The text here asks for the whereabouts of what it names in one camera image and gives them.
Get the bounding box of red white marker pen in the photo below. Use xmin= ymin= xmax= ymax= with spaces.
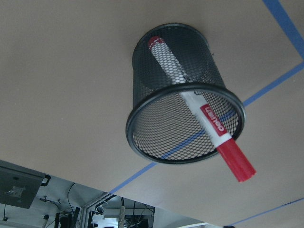
xmin=148 ymin=36 xmax=256 ymax=182

